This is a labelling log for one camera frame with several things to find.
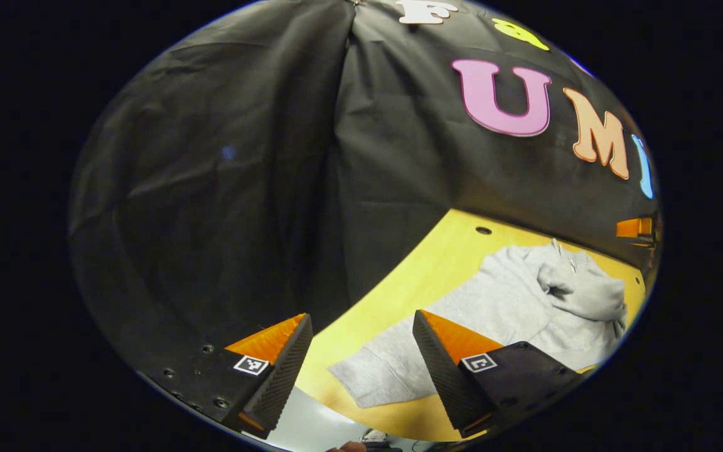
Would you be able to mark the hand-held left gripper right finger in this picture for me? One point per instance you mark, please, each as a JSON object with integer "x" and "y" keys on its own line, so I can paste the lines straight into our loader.
{"x": 443, "y": 376}

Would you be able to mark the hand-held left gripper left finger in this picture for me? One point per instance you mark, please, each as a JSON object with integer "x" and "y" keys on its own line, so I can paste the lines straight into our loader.
{"x": 286, "y": 370}

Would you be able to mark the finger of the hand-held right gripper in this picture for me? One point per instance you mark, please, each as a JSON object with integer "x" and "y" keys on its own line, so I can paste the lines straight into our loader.
{"x": 634, "y": 227}

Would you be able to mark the grey zip-neck sweatshirt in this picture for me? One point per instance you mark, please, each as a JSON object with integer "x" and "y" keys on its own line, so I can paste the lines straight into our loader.
{"x": 524, "y": 301}

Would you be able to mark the black backdrop cloth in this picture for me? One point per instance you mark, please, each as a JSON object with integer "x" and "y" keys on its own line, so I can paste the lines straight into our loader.
{"x": 242, "y": 157}

